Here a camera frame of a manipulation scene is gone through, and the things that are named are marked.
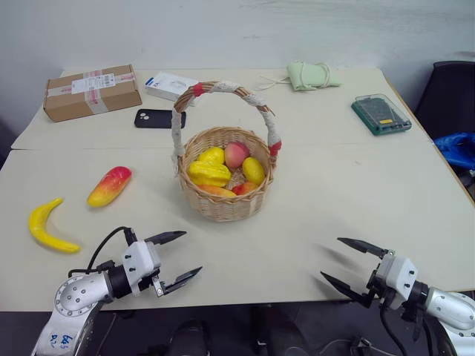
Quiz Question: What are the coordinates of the red yellow mango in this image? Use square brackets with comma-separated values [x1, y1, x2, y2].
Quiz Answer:
[86, 165, 133, 208]

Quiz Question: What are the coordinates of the small red orange fruit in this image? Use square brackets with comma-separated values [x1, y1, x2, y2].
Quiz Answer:
[231, 181, 259, 197]

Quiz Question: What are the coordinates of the white cord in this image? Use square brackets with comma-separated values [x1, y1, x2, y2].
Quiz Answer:
[258, 62, 334, 91]

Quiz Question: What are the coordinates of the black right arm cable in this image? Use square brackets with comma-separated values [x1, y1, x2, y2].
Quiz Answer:
[377, 298, 419, 356]

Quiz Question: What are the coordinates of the yellow lemon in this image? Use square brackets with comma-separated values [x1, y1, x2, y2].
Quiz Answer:
[241, 156, 266, 185]

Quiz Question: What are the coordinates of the black smartphone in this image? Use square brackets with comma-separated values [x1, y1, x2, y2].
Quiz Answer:
[134, 108, 187, 131]

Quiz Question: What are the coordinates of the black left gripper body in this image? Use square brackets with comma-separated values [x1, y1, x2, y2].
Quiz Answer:
[139, 271, 168, 298]

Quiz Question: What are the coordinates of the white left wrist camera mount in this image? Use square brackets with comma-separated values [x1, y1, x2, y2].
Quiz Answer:
[121, 240, 163, 298]

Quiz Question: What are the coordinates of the blue plastic bag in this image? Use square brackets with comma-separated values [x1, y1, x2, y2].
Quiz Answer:
[433, 132, 475, 171]

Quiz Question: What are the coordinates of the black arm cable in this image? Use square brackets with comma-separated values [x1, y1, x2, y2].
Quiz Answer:
[377, 298, 419, 356]
[68, 225, 137, 277]

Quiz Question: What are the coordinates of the wicker basket with handle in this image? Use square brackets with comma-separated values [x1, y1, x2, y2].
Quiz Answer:
[170, 80, 283, 223]

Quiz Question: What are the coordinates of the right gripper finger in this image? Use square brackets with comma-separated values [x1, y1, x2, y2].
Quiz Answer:
[336, 237, 391, 260]
[319, 271, 373, 309]

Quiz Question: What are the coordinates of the pink peach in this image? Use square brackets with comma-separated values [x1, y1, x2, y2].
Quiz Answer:
[224, 142, 251, 170]

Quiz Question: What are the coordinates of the yellow starfruit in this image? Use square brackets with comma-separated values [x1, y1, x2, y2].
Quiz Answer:
[188, 146, 233, 188]

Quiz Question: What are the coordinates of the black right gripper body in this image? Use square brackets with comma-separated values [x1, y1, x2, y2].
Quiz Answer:
[364, 258, 389, 309]

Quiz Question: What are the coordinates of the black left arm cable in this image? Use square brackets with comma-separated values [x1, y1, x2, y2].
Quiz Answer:
[68, 225, 137, 277]

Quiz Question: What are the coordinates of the orange yellow mango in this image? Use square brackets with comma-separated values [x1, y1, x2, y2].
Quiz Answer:
[197, 184, 238, 199]

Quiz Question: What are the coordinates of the black chair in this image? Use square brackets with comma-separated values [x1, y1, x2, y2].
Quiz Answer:
[413, 60, 475, 140]

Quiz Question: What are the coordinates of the light green cloth pouch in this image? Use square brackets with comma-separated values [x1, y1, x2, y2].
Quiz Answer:
[286, 61, 343, 92]

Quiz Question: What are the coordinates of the white flat carton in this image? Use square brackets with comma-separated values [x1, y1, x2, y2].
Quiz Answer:
[142, 71, 200, 102]

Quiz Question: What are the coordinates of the yellow banana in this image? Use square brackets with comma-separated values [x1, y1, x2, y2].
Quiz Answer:
[28, 197, 82, 255]

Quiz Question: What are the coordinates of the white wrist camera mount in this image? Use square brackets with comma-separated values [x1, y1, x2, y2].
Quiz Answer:
[376, 253, 419, 309]
[121, 240, 163, 298]

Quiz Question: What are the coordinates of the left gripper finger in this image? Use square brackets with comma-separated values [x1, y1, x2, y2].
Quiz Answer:
[144, 230, 188, 246]
[163, 266, 204, 294]

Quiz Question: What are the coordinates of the taped cardboard box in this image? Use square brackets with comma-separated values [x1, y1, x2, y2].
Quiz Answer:
[42, 64, 143, 123]

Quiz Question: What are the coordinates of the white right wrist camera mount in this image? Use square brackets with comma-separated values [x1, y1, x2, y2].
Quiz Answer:
[376, 253, 419, 309]

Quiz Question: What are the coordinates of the dark rounded shape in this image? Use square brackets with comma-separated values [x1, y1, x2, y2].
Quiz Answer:
[169, 320, 213, 356]

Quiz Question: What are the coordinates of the green screwdriver bit case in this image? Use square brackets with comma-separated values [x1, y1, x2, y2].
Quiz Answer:
[350, 93, 413, 137]

